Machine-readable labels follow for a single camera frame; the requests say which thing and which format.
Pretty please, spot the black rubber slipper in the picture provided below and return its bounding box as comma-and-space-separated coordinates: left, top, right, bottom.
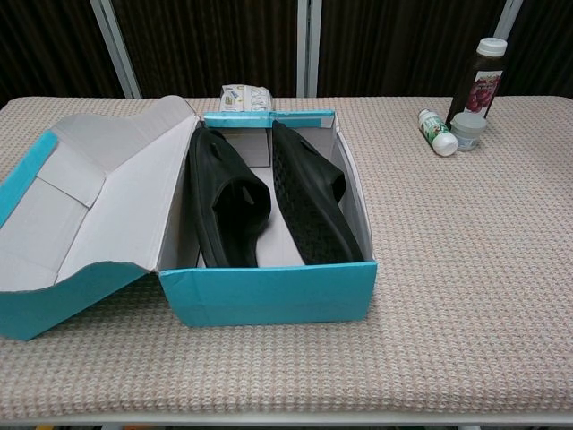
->
271, 119, 364, 265
186, 127, 273, 269

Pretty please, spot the teal cardboard shoe box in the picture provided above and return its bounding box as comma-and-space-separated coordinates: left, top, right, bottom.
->
0, 94, 380, 342

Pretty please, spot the white tissue pack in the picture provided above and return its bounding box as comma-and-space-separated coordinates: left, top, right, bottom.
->
218, 84, 274, 113

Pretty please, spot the beige woven table cloth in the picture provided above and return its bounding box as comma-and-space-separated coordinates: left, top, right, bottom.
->
0, 96, 573, 420

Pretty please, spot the small white green bottle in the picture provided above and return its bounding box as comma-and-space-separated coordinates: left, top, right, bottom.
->
418, 108, 458, 158

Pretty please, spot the small clear jar grey lid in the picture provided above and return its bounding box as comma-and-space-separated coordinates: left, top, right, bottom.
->
450, 111, 488, 152

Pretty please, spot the dark juice bottle white cap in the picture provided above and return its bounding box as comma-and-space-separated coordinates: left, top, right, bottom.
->
444, 38, 509, 129

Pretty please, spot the aluminium partition post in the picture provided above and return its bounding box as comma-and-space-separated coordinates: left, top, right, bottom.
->
295, 0, 322, 98
492, 0, 529, 44
89, 0, 143, 99

